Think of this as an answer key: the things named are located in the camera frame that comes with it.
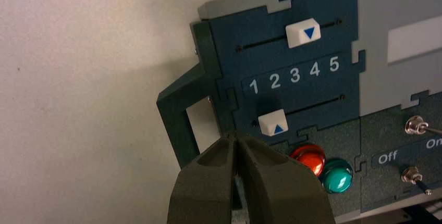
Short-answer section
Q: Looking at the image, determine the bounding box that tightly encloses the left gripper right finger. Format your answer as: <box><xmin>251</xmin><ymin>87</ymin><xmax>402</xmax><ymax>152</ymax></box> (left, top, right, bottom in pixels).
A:
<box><xmin>236</xmin><ymin>132</ymin><xmax>336</xmax><ymax>224</ymax></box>

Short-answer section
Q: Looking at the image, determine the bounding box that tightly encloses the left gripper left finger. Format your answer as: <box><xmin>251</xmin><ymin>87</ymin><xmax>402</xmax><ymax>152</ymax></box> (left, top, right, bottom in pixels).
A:
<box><xmin>166</xmin><ymin>131</ymin><xmax>239</xmax><ymax>224</ymax></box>

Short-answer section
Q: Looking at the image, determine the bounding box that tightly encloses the white slider knob upward arrow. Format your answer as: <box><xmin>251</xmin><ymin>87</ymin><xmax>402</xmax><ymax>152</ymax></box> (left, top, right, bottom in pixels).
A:
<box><xmin>257</xmin><ymin>108</ymin><xmax>289</xmax><ymax>137</ymax></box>

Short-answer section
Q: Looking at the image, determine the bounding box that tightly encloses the white slider knob downward arrow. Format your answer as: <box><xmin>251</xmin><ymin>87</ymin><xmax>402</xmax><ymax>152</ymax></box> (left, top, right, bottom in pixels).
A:
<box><xmin>285</xmin><ymin>18</ymin><xmax>322</xmax><ymax>49</ymax></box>

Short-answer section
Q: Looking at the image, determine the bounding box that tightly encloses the red round push button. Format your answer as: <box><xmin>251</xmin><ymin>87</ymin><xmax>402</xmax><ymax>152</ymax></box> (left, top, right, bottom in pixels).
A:
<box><xmin>289</xmin><ymin>143</ymin><xmax>326</xmax><ymax>178</ymax></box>

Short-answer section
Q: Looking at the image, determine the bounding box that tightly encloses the green round push button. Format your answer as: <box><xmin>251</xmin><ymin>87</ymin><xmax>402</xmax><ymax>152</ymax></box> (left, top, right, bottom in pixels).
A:
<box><xmin>319</xmin><ymin>158</ymin><xmax>354</xmax><ymax>194</ymax></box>

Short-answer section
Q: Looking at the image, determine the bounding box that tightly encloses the dark teal grey control box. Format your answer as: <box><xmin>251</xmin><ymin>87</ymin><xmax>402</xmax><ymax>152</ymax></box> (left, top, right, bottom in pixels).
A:
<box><xmin>156</xmin><ymin>0</ymin><xmax>442</xmax><ymax>224</ymax></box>

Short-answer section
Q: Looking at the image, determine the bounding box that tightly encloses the pale grey display panel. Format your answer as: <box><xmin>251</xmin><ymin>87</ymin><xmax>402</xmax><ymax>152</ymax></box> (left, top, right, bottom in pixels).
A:
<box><xmin>386</xmin><ymin>15</ymin><xmax>442</xmax><ymax>66</ymax></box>

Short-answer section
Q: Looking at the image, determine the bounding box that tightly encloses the metal toggle switch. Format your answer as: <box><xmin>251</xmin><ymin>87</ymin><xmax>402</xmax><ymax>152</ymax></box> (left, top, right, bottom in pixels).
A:
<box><xmin>400</xmin><ymin>166</ymin><xmax>433</xmax><ymax>196</ymax></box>
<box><xmin>404</xmin><ymin>115</ymin><xmax>442</xmax><ymax>137</ymax></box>

